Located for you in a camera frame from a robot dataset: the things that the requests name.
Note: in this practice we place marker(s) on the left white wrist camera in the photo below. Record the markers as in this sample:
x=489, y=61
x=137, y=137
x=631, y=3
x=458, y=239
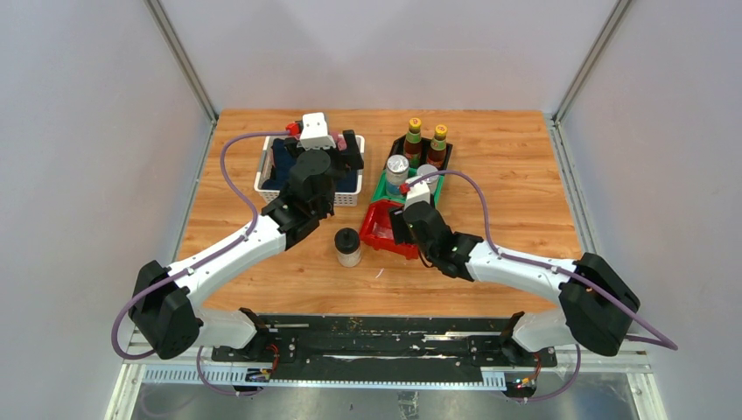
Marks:
x=315, y=133

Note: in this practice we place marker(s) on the silver lid jar back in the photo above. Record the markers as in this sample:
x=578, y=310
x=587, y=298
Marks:
x=430, y=176

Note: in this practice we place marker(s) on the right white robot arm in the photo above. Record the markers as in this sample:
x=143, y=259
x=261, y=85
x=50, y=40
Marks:
x=594, y=304

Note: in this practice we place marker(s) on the dark blue cloth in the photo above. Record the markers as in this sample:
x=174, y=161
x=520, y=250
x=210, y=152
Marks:
x=277, y=171

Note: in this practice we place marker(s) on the silver lid jar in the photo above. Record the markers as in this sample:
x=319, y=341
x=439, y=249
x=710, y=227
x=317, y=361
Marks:
x=430, y=176
x=396, y=173

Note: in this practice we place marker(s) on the black plastic bin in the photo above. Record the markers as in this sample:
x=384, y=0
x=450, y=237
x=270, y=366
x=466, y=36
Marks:
x=397, y=148

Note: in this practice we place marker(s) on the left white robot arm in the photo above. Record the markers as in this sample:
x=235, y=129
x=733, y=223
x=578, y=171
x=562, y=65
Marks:
x=165, y=316

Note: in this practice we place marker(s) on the pink cloth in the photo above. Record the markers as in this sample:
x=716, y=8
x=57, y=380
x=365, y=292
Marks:
x=340, y=142

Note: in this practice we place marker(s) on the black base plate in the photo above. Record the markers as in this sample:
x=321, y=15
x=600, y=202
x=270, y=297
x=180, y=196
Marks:
x=375, y=352

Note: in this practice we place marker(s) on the red plastic bin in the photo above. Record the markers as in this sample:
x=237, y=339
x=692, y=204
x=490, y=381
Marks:
x=376, y=230

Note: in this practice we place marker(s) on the green plastic bin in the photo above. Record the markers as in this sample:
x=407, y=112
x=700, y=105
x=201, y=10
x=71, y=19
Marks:
x=380, y=194

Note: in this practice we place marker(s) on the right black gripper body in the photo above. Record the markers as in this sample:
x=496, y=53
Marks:
x=402, y=231

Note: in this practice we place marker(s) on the white plastic basket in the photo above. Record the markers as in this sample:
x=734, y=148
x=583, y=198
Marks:
x=340, y=199

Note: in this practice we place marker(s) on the aluminium rail frame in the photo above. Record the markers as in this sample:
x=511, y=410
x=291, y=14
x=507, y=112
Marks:
x=164, y=24

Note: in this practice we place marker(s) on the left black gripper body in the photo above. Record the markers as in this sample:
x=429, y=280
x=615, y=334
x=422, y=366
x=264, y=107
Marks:
x=337, y=160

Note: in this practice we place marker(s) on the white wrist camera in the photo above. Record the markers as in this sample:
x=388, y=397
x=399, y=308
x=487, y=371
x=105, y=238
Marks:
x=415, y=191
x=315, y=133

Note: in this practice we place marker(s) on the black cap shaker front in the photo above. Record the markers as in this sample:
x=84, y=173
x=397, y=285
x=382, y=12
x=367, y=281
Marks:
x=347, y=243

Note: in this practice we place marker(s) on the yellow cap sauce bottle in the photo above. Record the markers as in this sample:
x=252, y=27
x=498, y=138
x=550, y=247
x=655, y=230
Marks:
x=412, y=146
x=437, y=151

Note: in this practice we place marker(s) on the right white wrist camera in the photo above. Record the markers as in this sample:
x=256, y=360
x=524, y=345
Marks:
x=415, y=191

